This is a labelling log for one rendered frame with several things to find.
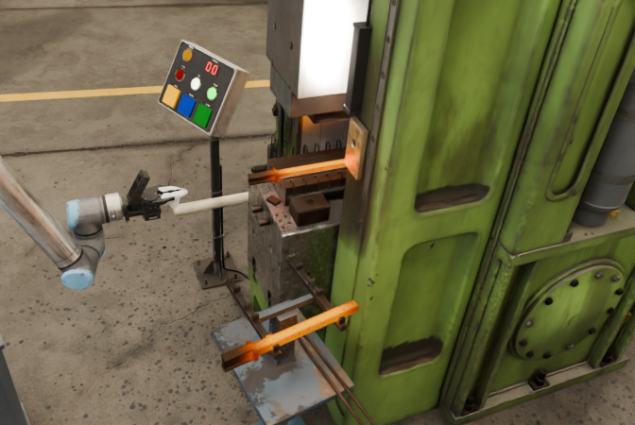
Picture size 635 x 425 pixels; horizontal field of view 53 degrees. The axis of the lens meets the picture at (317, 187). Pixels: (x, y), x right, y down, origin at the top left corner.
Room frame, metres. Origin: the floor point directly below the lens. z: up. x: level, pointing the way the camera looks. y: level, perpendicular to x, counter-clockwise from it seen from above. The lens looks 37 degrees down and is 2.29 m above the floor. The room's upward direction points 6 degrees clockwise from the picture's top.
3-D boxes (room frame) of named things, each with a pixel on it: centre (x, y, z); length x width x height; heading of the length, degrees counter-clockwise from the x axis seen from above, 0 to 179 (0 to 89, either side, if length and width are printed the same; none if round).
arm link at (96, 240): (1.50, 0.72, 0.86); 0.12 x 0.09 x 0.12; 7
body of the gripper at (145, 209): (1.59, 0.57, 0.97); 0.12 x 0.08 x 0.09; 115
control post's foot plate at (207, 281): (2.29, 0.46, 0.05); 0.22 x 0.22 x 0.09; 26
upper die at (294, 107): (1.91, -0.04, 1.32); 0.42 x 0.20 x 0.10; 116
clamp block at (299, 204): (1.68, 0.02, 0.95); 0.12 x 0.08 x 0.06; 116
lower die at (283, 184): (1.91, -0.04, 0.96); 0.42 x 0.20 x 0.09; 116
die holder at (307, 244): (1.86, -0.07, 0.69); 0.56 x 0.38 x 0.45; 116
